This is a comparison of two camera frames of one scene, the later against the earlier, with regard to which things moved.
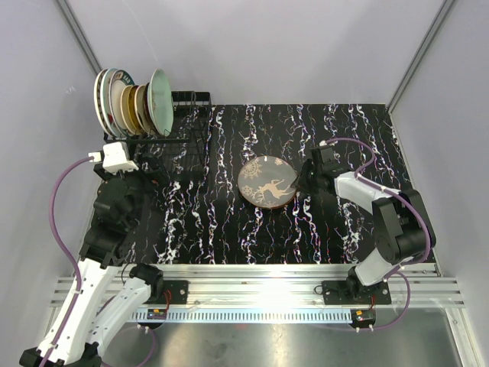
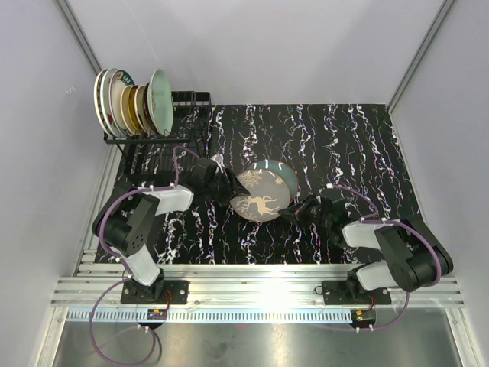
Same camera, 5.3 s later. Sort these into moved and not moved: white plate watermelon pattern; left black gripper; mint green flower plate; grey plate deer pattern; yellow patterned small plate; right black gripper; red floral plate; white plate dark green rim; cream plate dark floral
Moved: grey plate deer pattern; left black gripper; right black gripper
Not moved: mint green flower plate; cream plate dark floral; white plate dark green rim; white plate watermelon pattern; red floral plate; yellow patterned small plate
